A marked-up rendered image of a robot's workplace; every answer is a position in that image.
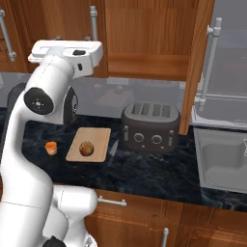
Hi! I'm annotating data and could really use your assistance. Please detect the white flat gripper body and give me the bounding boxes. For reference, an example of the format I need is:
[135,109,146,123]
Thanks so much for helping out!
[28,40,104,68]

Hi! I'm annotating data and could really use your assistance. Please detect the grey base cupboard handle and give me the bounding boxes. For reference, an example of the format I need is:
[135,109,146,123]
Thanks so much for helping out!
[161,227,171,247]

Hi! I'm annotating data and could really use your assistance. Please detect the open wooden wall cabinet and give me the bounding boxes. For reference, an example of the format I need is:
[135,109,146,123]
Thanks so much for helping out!
[105,0,199,82]

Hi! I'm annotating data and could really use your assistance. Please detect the dark grey four-slot toaster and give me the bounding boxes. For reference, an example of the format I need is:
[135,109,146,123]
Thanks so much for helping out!
[121,100,181,154]

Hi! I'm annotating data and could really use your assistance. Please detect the small orange cup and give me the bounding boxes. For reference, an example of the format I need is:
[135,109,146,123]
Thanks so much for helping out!
[44,141,58,156]

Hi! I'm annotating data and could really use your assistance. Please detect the light wooden cutting board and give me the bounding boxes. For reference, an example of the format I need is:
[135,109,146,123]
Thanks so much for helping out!
[65,126,112,163]

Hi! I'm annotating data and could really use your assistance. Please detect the grey kitchen knife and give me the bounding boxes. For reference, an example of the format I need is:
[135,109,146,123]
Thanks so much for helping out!
[107,140,120,167]

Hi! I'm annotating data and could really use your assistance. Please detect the wooden drawer front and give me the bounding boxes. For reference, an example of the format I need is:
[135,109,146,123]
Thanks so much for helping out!
[93,188,185,227]

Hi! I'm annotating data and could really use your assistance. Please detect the brown round food item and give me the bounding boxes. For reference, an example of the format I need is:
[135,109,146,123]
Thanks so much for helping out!
[78,141,96,157]

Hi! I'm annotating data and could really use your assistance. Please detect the grey drawer handle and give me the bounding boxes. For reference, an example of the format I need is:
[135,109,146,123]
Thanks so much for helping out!
[96,195,127,207]

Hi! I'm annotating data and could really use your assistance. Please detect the grey steel sink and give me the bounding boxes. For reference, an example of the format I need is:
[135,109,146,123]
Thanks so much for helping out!
[192,126,247,195]

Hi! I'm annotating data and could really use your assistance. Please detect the open wooden cabinet door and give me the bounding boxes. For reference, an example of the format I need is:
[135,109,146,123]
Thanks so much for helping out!
[178,0,216,136]

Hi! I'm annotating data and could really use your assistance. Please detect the closed wooden cabinet door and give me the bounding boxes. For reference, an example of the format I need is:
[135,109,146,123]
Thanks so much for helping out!
[26,0,108,79]
[0,0,30,73]

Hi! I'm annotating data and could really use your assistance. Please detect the wooden base cupboard door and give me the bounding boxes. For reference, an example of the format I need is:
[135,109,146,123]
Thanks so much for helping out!
[84,214,181,247]
[175,203,247,247]

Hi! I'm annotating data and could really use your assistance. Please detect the long grey cabinet door handle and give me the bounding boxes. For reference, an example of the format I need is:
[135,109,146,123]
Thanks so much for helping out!
[194,16,223,112]

